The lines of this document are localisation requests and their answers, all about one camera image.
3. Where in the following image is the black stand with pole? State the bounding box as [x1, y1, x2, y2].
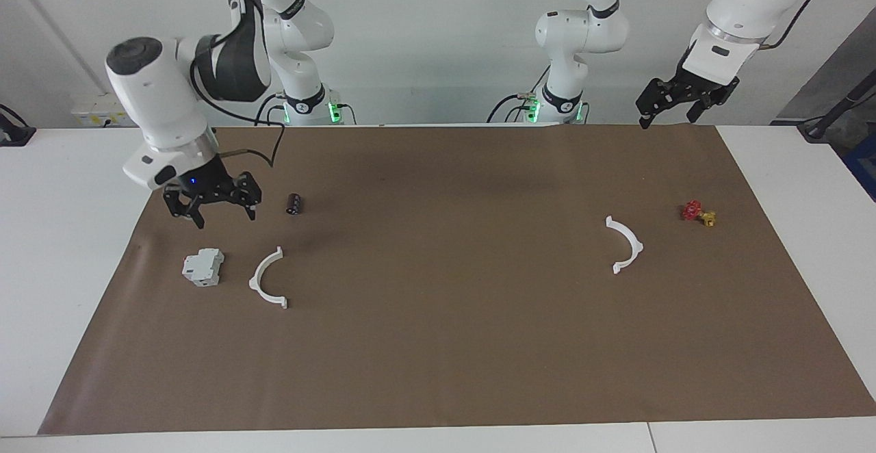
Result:
[797, 70, 876, 140]

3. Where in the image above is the black clamp base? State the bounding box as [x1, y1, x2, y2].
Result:
[0, 104, 36, 147]

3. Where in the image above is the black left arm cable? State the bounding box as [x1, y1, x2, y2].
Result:
[619, 0, 853, 50]

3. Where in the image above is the blue crate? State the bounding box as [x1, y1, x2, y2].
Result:
[843, 131, 876, 202]

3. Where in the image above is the white circuit breaker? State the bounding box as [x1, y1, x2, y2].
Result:
[181, 248, 225, 287]

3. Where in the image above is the brown table mat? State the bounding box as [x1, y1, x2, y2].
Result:
[38, 123, 876, 435]

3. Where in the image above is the black base cable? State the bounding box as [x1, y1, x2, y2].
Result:
[487, 63, 552, 124]
[255, 92, 288, 127]

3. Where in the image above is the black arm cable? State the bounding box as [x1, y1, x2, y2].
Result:
[188, 0, 287, 168]
[619, 0, 853, 50]

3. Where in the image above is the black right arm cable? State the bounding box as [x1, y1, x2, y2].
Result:
[188, 0, 287, 168]

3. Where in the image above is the red handle brass valve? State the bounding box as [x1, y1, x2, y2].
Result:
[681, 200, 717, 228]

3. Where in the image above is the white wall power strip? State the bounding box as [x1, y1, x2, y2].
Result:
[72, 94, 134, 127]

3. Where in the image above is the white half ring pipe clamp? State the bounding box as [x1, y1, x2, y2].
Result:
[605, 215, 645, 275]
[248, 246, 289, 309]

